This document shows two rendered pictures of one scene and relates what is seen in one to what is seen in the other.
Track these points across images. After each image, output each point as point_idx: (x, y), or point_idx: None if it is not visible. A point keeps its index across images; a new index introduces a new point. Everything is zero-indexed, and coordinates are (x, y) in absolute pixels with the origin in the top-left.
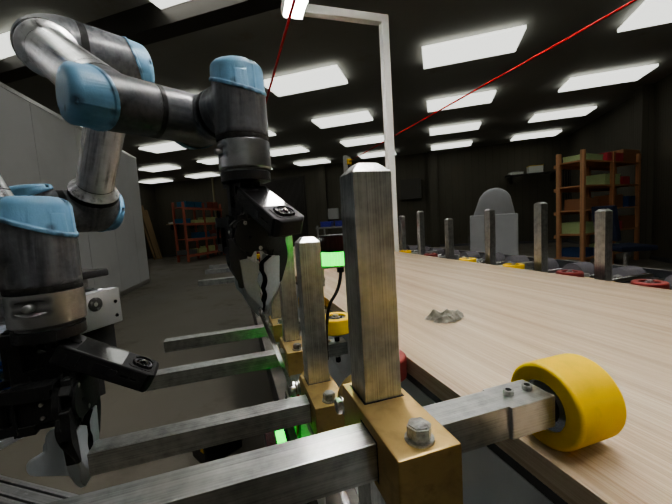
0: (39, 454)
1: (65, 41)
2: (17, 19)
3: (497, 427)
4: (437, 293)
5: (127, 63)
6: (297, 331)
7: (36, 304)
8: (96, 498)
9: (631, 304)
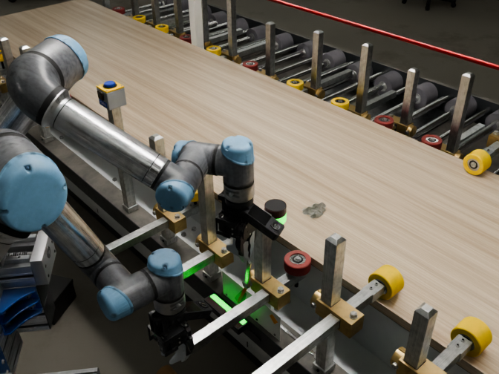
0: (174, 355)
1: (111, 130)
2: (35, 95)
3: (368, 301)
4: (295, 170)
5: (79, 73)
6: (215, 235)
7: (179, 302)
8: (278, 357)
9: (417, 176)
